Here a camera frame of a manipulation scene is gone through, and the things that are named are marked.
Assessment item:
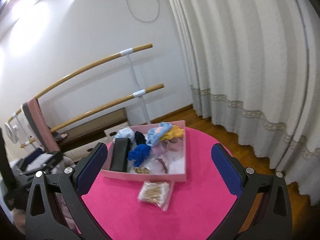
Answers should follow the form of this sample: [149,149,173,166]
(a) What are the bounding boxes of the black glasses case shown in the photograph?
[110,138,131,172]

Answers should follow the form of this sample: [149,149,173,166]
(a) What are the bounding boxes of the tan hair ties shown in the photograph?
[133,166,152,175]

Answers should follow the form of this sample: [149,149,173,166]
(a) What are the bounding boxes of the blue fabric scrunchie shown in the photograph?
[127,144,151,167]

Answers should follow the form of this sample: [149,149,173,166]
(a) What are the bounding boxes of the dark blue crochet pad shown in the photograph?
[135,131,146,145]

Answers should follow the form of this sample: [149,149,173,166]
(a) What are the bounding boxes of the blue plush doll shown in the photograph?
[146,122,184,147]

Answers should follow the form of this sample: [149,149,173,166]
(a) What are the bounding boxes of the pink round tablecloth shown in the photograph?
[82,128,236,239]

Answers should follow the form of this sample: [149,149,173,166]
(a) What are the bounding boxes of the brown top storage bench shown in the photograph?
[58,108,129,161]

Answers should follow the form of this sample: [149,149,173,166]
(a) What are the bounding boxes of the small white fan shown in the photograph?
[4,122,18,144]

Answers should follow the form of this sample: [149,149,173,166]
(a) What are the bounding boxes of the pink grey hanging towel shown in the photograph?
[21,98,60,153]

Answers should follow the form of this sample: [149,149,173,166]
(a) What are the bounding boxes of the cotton swabs bag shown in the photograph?
[137,181,175,211]

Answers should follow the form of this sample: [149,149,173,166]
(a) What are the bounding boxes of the pink cardboard box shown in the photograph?
[101,132,187,182]

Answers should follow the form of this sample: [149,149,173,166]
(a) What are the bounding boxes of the beige pleated curtain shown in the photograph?
[169,0,319,205]

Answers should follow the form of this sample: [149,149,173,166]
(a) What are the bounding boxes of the lower wooden ballet bar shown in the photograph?
[20,82,164,148]

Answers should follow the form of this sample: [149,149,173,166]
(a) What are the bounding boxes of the wooden ballet bar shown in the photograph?
[20,82,164,148]
[6,43,154,124]

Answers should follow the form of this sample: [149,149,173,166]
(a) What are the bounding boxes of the upper wooden ballet bar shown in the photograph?
[6,43,154,124]

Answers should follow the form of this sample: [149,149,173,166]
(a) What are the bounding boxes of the white left barre post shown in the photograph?
[12,112,35,149]

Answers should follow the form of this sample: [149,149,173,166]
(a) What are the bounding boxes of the white barre stand post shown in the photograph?
[120,48,151,124]

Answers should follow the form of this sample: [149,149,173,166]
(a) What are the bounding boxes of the white power cable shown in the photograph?
[121,0,161,23]

